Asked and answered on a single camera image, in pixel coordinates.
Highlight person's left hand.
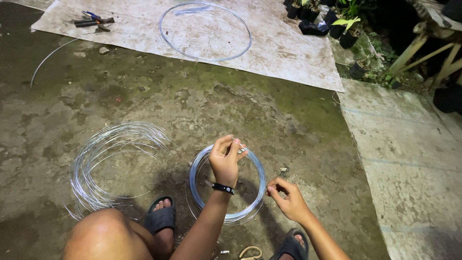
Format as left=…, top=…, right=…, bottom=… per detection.
left=209, top=134, right=250, bottom=188

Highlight person's right hand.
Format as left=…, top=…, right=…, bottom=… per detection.
left=266, top=177, right=314, bottom=225

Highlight tight silver wire coil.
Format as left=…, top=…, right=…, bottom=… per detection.
left=185, top=137, right=268, bottom=226

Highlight person's right foot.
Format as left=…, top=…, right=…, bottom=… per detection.
left=278, top=234, right=306, bottom=260

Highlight black right sandal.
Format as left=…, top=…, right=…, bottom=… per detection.
left=269, top=228, right=309, bottom=260

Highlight black sandal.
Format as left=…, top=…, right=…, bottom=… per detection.
left=144, top=195, right=177, bottom=236
left=269, top=228, right=309, bottom=260

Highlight black left sandal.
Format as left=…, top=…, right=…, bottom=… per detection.
left=144, top=195, right=177, bottom=236

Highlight worn white floor sheet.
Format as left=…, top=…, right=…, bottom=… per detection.
left=31, top=0, right=345, bottom=92

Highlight person's left leg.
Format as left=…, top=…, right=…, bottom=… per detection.
left=63, top=208, right=156, bottom=260

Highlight small lone black plant pot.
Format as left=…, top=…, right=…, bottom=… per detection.
left=349, top=54, right=376, bottom=80

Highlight crumpled black plastic bag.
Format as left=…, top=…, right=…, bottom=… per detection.
left=298, top=20, right=331, bottom=37

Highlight group of black potted plants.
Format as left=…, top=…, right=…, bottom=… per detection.
left=283, top=0, right=362, bottom=50

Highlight dark black sack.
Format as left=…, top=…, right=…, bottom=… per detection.
left=432, top=83, right=462, bottom=115

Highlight weathered wooden bench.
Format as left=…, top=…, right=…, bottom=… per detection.
left=388, top=0, right=462, bottom=87

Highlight black wrist bracelet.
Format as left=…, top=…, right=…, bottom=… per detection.
left=212, top=183, right=236, bottom=195

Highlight tan looped handle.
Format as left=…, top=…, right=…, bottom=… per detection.
left=238, top=246, right=263, bottom=260

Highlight large single wire ring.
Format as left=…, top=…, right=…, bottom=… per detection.
left=158, top=1, right=253, bottom=62

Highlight loose silver wire coil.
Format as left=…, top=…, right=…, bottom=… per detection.
left=64, top=121, right=171, bottom=221

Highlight black handled pliers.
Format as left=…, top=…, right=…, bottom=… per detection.
left=74, top=17, right=115, bottom=32

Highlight long curved loose wire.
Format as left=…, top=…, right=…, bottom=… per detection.
left=30, top=38, right=79, bottom=88

